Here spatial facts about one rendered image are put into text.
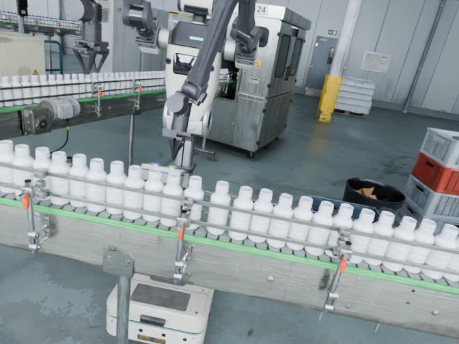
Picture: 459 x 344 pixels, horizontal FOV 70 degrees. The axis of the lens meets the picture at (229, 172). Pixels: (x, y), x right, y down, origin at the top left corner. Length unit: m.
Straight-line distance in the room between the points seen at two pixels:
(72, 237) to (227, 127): 3.84
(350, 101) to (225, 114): 6.15
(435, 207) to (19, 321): 3.02
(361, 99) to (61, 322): 9.50
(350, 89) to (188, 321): 9.17
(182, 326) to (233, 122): 3.40
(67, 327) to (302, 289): 1.42
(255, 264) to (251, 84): 3.73
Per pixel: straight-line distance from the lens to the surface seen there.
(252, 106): 4.61
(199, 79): 1.13
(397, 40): 13.61
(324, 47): 12.98
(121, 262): 1.14
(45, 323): 2.19
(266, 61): 4.52
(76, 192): 1.12
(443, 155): 3.14
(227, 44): 1.55
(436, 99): 14.37
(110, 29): 6.83
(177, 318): 1.81
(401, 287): 1.14
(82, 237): 1.15
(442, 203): 3.24
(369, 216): 1.02
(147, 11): 1.48
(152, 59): 7.77
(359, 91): 10.41
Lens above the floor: 1.56
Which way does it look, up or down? 22 degrees down
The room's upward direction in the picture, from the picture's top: 9 degrees clockwise
